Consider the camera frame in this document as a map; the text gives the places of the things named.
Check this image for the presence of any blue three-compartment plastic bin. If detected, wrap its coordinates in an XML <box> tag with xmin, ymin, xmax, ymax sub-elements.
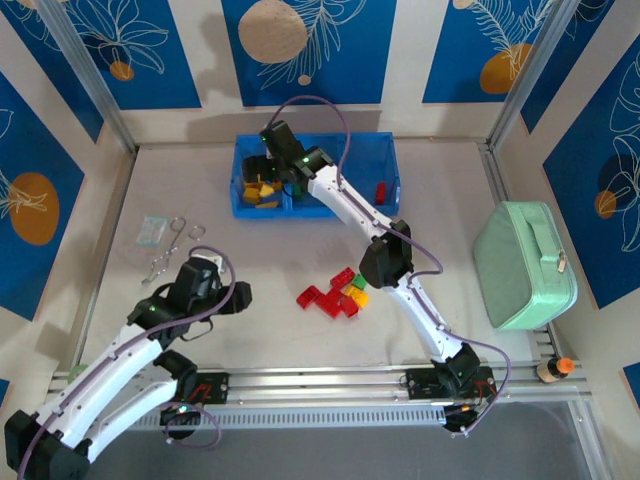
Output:
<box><xmin>232</xmin><ymin>132</ymin><xmax>401</xmax><ymax>220</ymax></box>

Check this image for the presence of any small clear plastic bag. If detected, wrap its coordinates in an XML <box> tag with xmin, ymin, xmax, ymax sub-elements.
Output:
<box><xmin>135</xmin><ymin>215</ymin><xmax>168</xmax><ymax>248</ymax></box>

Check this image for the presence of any left black connector module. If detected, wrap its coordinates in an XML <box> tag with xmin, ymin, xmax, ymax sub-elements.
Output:
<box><xmin>159</xmin><ymin>403</ymin><xmax>203</xmax><ymax>441</ymax></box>

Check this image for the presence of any black connector module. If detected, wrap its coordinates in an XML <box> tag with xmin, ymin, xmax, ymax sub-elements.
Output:
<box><xmin>159</xmin><ymin>403</ymin><xmax>203</xmax><ymax>441</ymax></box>
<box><xmin>443</xmin><ymin>403</ymin><xmax>489</xmax><ymax>439</ymax></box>

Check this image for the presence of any right black connector module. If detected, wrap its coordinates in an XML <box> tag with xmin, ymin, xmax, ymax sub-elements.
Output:
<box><xmin>443</xmin><ymin>403</ymin><xmax>489</xmax><ymax>439</ymax></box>

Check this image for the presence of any mint green zip case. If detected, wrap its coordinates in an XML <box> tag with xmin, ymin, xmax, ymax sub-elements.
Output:
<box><xmin>472</xmin><ymin>200</ymin><xmax>580</xmax><ymax>331</ymax></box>

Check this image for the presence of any small bottle with orange cap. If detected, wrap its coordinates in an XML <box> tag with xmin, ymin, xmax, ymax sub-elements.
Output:
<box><xmin>537</xmin><ymin>357</ymin><xmax>576</xmax><ymax>385</ymax></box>

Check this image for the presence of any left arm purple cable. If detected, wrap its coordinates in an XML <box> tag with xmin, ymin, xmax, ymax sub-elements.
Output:
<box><xmin>17</xmin><ymin>244</ymin><xmax>236</xmax><ymax>474</ymax></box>

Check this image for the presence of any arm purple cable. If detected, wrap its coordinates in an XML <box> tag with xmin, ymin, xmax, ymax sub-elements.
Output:
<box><xmin>269</xmin><ymin>95</ymin><xmax>513</xmax><ymax>439</ymax></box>
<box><xmin>17</xmin><ymin>244</ymin><xmax>236</xmax><ymax>474</ymax></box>

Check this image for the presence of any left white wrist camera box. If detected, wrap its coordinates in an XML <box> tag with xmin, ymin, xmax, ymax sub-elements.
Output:
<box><xmin>192</xmin><ymin>253</ymin><xmax>224</xmax><ymax>274</ymax></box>

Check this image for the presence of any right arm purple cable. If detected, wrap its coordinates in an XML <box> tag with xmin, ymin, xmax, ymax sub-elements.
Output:
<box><xmin>269</xmin><ymin>95</ymin><xmax>513</xmax><ymax>439</ymax></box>

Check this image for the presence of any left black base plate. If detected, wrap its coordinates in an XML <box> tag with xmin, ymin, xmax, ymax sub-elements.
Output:
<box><xmin>192</xmin><ymin>372</ymin><xmax>230</xmax><ymax>404</ymax></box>

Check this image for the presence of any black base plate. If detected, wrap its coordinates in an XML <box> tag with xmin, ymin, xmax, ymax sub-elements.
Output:
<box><xmin>405</xmin><ymin>368</ymin><xmax>496</xmax><ymax>401</ymax></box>
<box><xmin>192</xmin><ymin>372</ymin><xmax>230</xmax><ymax>404</ymax></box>

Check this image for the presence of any aluminium rail frame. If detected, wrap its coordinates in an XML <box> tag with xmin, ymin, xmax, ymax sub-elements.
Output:
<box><xmin>42</xmin><ymin>364</ymin><xmax>594</xmax><ymax>414</ymax></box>

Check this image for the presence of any grey slotted cable duct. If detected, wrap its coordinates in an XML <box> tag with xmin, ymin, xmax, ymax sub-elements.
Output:
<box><xmin>124</xmin><ymin>411</ymin><xmax>451</xmax><ymax>432</ymax></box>

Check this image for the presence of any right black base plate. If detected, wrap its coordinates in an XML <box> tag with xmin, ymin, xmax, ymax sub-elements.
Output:
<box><xmin>405</xmin><ymin>368</ymin><xmax>496</xmax><ymax>401</ymax></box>

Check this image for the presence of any aluminium frame post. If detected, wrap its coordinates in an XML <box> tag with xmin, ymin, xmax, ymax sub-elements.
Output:
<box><xmin>37</xmin><ymin>0</ymin><xmax>139</xmax><ymax>154</ymax></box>
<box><xmin>487</xmin><ymin>0</ymin><xmax>586</xmax><ymax>149</ymax></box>

